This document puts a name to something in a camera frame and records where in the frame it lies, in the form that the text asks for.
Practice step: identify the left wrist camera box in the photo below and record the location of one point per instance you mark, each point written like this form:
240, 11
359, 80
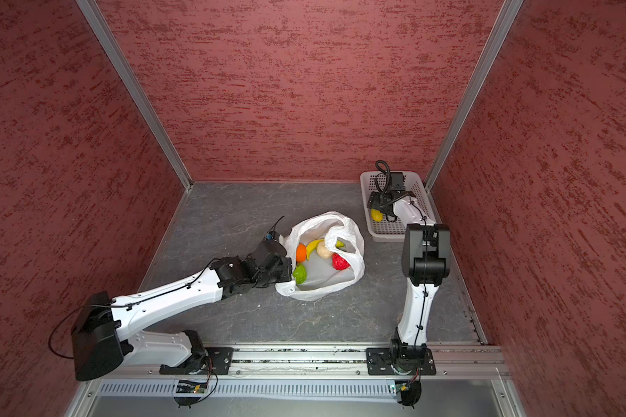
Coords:
272, 234

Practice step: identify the aluminium corner post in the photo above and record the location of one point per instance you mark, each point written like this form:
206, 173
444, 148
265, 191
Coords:
498, 34
101, 29

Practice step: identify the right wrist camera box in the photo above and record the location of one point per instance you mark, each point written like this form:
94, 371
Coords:
387, 181

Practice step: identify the white plastic bag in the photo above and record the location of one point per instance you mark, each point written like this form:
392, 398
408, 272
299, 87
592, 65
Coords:
322, 279

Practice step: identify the black mounting plate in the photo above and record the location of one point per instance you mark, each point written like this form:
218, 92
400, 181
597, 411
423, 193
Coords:
214, 361
403, 361

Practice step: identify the orange fruit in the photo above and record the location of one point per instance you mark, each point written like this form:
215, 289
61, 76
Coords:
301, 253

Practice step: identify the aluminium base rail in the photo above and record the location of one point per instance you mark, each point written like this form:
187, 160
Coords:
334, 361

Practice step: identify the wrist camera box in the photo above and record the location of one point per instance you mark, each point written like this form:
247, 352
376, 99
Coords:
272, 234
387, 181

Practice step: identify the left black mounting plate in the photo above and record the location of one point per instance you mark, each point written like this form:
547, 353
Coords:
214, 361

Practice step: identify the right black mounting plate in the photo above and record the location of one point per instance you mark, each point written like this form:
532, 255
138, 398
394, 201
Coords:
403, 361

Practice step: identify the white perforated plastic basket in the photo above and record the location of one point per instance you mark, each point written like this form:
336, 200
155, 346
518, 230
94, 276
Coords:
414, 208

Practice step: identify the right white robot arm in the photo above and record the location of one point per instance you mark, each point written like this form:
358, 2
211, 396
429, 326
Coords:
425, 263

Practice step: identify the red apple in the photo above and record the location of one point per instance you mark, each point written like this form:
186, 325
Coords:
339, 263

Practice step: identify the left aluminium corner post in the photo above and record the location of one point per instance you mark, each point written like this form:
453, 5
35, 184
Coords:
101, 29

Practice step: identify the yellow banana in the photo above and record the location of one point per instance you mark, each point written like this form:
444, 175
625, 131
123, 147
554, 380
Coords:
312, 246

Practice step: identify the perforated metal cable tray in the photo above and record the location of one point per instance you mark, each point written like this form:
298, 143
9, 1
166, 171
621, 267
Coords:
351, 390

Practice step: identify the right aluminium corner post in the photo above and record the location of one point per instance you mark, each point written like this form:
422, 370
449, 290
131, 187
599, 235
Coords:
498, 34

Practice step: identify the yellow lemon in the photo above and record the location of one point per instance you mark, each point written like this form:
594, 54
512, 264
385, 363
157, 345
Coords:
376, 215

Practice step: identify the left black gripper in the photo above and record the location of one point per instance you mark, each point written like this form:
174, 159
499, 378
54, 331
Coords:
286, 266

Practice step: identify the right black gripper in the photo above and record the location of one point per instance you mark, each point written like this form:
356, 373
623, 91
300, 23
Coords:
375, 202

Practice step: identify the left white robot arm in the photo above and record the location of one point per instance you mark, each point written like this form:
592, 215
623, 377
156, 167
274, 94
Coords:
112, 332

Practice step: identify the pale peach fruit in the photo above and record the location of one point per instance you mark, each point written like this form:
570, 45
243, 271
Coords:
323, 251

